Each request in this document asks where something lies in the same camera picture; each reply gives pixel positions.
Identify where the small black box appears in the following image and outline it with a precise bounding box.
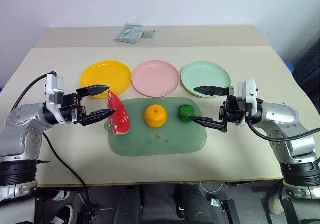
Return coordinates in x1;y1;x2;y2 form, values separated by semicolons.
75;207;99;224

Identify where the thin white cable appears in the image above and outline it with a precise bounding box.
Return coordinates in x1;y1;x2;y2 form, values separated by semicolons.
199;181;223;193

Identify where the red watermelon slice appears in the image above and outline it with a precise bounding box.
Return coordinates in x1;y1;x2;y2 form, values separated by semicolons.
107;90;132;137

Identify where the black and white sneaker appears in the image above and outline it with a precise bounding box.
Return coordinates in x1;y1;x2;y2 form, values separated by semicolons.
49;203;75;224
51;190;72;202

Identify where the translucent green cutting mat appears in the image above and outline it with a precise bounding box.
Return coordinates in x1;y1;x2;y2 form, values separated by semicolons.
104;96;209;157

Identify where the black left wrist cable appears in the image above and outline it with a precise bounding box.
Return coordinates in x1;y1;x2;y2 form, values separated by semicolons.
11;70;57;113

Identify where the pink plate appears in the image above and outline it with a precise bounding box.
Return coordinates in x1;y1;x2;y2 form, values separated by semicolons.
131;59;181;97

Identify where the orange fruit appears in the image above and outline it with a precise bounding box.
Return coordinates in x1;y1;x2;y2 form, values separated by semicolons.
144;104;168;128

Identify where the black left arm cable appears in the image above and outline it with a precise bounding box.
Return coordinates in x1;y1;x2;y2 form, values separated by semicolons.
42;131;90;210

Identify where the white shoe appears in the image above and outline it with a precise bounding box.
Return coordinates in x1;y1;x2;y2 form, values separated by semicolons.
268;193;285;215

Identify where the black metal bracket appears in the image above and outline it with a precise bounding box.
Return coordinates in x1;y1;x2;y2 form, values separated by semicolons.
209;197;241;224

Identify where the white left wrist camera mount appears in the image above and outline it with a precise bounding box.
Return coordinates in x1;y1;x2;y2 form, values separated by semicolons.
44;73;66;110

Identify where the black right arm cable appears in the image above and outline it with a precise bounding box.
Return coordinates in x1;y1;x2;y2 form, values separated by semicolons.
245;118;320;142

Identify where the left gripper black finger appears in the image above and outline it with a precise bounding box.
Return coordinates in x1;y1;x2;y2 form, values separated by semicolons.
76;84;111;99
79;108;117;127

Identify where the light green pouch strap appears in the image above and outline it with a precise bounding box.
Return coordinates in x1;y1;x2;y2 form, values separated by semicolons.
140;29;156;38

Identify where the folded plastic bag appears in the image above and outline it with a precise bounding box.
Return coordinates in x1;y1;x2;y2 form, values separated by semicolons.
113;24;145;44

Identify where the green pepper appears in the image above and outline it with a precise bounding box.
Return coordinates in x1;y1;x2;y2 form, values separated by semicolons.
177;104;196;123

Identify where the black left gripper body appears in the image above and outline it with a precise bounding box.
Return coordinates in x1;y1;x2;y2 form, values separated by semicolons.
59;92;88;125

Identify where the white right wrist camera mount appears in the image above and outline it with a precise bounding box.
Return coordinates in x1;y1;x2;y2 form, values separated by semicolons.
235;78;260;104

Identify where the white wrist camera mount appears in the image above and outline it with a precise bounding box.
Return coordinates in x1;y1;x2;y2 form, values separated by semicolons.
44;73;66;110
235;78;260;104

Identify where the light green plate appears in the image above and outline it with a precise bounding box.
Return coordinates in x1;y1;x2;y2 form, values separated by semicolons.
180;61;232;99

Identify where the yellow plate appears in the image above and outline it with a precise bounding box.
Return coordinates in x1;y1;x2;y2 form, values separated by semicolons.
80;60;133;100

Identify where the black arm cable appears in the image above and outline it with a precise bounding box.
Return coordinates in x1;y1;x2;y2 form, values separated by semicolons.
42;131;90;210
245;118;320;142

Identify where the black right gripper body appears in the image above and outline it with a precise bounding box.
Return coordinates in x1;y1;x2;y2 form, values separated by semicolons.
218;86;248;126

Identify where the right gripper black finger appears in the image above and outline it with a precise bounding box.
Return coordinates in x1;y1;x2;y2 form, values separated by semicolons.
187;115;228;133
193;85;230;97

